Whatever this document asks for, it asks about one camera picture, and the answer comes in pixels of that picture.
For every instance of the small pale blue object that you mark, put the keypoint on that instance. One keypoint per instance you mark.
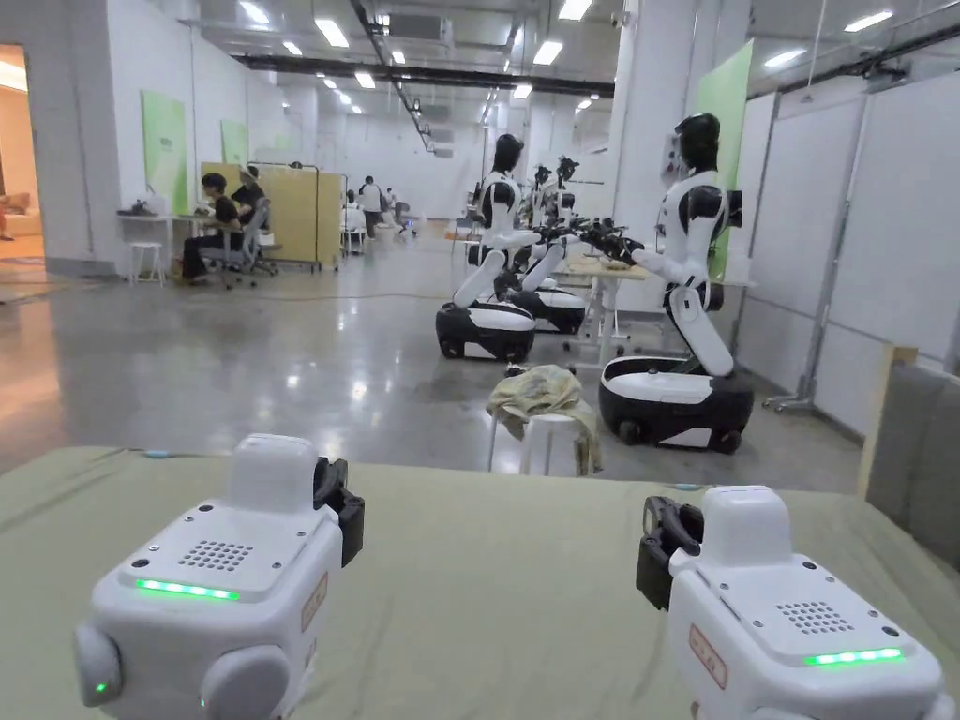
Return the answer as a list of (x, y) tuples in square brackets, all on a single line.
[(159, 453)]

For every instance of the white and black humanoid robot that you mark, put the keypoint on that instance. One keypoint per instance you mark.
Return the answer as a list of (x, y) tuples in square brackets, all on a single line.
[(495, 217), (559, 292), (694, 225)]

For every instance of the bed with pale green sheet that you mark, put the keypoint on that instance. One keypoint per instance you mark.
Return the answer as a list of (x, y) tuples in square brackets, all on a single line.
[(487, 600)]

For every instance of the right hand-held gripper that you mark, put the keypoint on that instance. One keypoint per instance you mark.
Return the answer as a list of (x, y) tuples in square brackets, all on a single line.
[(780, 645)]

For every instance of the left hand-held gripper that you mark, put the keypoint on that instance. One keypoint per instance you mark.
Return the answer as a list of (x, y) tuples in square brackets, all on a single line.
[(225, 630)]

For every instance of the yellowish crumpled cloth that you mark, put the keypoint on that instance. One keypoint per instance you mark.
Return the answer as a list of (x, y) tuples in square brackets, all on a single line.
[(536, 386)]

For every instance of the white desk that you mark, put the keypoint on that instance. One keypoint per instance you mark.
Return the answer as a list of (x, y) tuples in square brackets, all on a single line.
[(150, 216)]

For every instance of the grey padded headboard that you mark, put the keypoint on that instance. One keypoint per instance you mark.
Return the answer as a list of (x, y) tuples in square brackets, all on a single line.
[(919, 442)]

